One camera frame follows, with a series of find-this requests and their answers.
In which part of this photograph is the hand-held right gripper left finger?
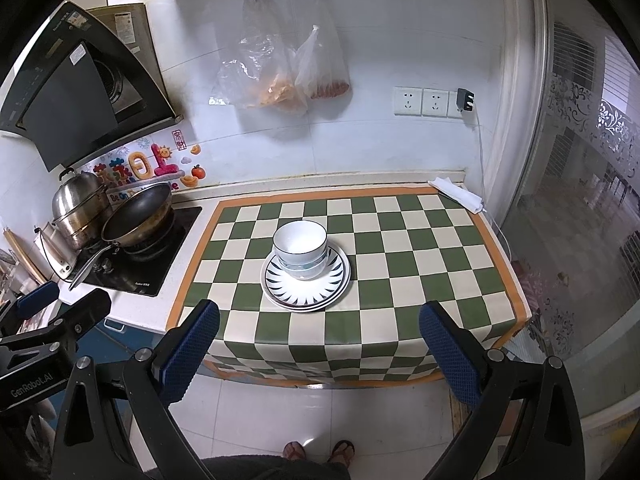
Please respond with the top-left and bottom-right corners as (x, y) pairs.
(52, 299), (221, 480)

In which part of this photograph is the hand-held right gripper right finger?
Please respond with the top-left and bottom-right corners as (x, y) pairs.
(419, 301), (587, 480)

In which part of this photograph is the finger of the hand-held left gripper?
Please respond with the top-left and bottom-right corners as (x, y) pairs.
(29, 287), (112, 343)
(0, 280), (61, 337)

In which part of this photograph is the white plate with blue leaves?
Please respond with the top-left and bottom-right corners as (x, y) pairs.
(261, 242), (351, 307)

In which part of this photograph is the white bowl with blue pattern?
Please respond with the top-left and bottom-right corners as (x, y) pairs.
(276, 247), (329, 281)

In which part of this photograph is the white bowl with dark rim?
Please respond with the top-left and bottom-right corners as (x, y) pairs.
(272, 220), (329, 267)

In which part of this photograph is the white kettle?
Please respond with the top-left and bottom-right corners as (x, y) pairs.
(34, 222), (79, 281)

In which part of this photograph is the wooden rolling pin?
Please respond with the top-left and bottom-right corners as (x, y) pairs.
(2, 227), (46, 286)

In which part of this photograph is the blue cabinet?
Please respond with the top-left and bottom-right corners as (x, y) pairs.
(70, 316), (172, 363)

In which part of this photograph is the black gas stove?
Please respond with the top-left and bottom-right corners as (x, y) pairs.
(75, 205), (203, 297)

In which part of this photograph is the steel steamer pot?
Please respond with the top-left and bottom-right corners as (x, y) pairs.
(51, 169), (114, 252)

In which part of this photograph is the green and white checkered tablecloth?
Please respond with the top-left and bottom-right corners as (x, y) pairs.
(166, 186), (532, 387)

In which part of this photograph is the black frying pan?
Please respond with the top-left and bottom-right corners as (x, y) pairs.
(69, 182), (176, 291)

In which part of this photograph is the person's right foot in sandal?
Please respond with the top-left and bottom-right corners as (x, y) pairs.
(328, 440), (356, 466)

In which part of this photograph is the person's dark clothing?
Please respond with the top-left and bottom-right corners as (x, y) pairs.
(200, 454), (351, 480)

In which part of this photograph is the white folded cloth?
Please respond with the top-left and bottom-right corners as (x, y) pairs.
(427, 176), (485, 215)

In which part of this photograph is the patterned glass sliding door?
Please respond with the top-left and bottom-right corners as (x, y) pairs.
(500, 0), (640, 433)

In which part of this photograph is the black range hood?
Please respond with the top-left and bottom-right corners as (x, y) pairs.
(0, 1), (184, 174)

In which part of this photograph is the large clear plastic bag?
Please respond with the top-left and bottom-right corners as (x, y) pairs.
(210, 0), (311, 114)

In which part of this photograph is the small clear plastic bag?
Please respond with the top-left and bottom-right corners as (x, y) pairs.
(294, 0), (353, 101)

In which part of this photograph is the colourful letter wall sticker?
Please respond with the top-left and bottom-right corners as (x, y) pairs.
(89, 142), (181, 194)

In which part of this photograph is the white wall socket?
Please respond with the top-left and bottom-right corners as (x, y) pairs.
(393, 86), (424, 117)
(422, 88), (451, 118)

